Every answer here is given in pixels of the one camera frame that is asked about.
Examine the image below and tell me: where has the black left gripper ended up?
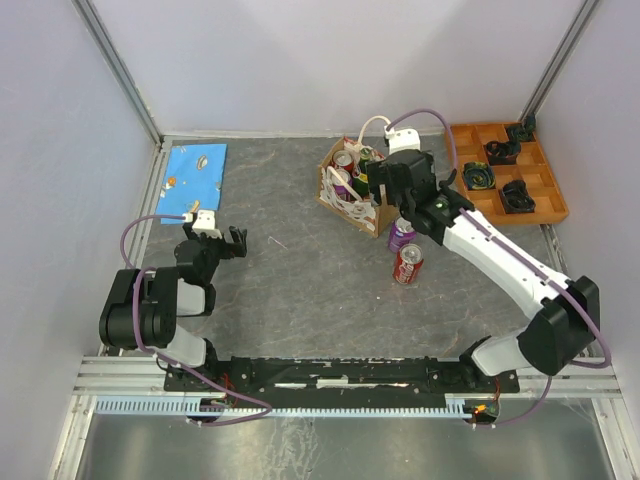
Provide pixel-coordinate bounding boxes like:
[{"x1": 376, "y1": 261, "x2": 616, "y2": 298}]
[{"x1": 183, "y1": 222, "x2": 246, "y2": 283}]

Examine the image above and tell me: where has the green glass Perrier bottle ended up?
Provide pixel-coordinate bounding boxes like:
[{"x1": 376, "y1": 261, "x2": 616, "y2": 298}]
[{"x1": 352, "y1": 147, "x2": 372, "y2": 198}]

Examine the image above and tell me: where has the purple Fanta can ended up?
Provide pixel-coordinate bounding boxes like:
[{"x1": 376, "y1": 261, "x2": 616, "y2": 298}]
[
  {"x1": 329, "y1": 167, "x2": 352, "y2": 202},
  {"x1": 388, "y1": 217, "x2": 416, "y2": 253}
]

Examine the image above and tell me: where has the red Coke can front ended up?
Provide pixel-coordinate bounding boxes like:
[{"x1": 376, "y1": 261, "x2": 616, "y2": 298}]
[{"x1": 393, "y1": 243, "x2": 424, "y2": 285}]

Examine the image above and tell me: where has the red coke can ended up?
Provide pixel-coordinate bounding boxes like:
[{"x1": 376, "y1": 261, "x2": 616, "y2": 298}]
[
  {"x1": 331, "y1": 150, "x2": 354, "y2": 173},
  {"x1": 393, "y1": 243, "x2": 424, "y2": 285}
]

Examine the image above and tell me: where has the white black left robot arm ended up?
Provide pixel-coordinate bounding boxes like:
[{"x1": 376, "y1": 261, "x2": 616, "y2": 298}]
[{"x1": 99, "y1": 225, "x2": 247, "y2": 390}]

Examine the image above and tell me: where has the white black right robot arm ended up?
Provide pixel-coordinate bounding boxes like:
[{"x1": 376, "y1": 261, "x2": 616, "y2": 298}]
[{"x1": 366, "y1": 150, "x2": 603, "y2": 391}]

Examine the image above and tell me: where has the burlap canvas tote bag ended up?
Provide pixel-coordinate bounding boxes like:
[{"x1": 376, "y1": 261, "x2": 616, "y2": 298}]
[{"x1": 315, "y1": 115, "x2": 399, "y2": 238}]

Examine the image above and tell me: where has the red Coke can back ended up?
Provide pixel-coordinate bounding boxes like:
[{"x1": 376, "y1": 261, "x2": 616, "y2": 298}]
[{"x1": 331, "y1": 150, "x2": 354, "y2": 173}]

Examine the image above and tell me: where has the blue patterned cloth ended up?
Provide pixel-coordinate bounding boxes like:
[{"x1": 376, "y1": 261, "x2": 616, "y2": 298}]
[{"x1": 155, "y1": 143, "x2": 227, "y2": 217}]

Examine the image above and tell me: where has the blue yellow rolled tie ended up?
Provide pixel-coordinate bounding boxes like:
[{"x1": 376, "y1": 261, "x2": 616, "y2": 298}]
[{"x1": 462, "y1": 162, "x2": 496, "y2": 191}]

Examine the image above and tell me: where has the black rolled belt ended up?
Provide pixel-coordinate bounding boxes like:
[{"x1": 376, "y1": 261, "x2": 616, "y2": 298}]
[{"x1": 484, "y1": 140, "x2": 521, "y2": 165}]

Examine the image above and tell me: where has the orange wooden divided tray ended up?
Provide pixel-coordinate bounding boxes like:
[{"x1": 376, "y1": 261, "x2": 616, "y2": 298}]
[{"x1": 446, "y1": 123, "x2": 569, "y2": 225}]

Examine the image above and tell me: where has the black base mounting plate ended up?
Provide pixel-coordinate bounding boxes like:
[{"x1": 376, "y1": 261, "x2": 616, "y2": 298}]
[{"x1": 163, "y1": 354, "x2": 521, "y2": 407}]

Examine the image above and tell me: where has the black rolled tie front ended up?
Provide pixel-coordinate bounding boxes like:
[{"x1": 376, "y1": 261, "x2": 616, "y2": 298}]
[{"x1": 500, "y1": 180, "x2": 536, "y2": 214}]

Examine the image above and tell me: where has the dark rolled tie corner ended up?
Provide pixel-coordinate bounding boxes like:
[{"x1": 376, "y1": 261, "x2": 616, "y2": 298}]
[{"x1": 505, "y1": 114, "x2": 537, "y2": 143}]

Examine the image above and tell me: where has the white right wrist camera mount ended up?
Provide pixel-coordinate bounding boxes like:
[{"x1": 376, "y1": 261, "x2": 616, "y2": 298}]
[{"x1": 385, "y1": 127, "x2": 421, "y2": 155}]

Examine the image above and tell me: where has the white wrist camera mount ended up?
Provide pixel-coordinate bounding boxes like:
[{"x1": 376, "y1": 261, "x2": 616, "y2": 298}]
[
  {"x1": 385, "y1": 127, "x2": 421, "y2": 155},
  {"x1": 192, "y1": 209, "x2": 222, "y2": 238}
]

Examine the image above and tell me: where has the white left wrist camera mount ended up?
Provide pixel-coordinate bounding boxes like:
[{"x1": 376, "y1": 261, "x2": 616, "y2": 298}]
[{"x1": 192, "y1": 209, "x2": 222, "y2": 238}]

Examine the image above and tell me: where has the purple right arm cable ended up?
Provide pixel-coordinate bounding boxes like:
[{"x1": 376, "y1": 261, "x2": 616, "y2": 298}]
[{"x1": 387, "y1": 108, "x2": 612, "y2": 430}]

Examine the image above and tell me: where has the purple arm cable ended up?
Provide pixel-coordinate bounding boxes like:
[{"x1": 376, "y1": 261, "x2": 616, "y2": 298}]
[
  {"x1": 387, "y1": 108, "x2": 612, "y2": 430},
  {"x1": 121, "y1": 213, "x2": 274, "y2": 428}
]

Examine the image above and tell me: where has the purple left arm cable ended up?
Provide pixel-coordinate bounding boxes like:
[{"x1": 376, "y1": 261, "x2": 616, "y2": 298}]
[{"x1": 121, "y1": 213, "x2": 274, "y2": 428}]

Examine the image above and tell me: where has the aluminium frame rail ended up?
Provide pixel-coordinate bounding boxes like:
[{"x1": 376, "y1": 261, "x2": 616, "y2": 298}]
[{"x1": 72, "y1": 356, "x2": 223, "y2": 398}]

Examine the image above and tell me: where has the light blue slotted cable duct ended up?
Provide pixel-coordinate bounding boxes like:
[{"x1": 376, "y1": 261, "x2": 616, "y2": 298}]
[{"x1": 94, "y1": 394, "x2": 474, "y2": 417}]

